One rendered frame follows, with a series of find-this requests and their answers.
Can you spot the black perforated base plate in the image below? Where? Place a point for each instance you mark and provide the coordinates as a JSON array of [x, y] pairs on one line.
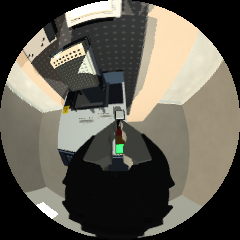
[[118, 44]]

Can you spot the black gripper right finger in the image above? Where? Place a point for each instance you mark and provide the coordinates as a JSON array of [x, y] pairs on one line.
[[139, 149]]

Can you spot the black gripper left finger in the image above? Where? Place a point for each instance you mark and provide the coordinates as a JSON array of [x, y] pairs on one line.
[[96, 150]]

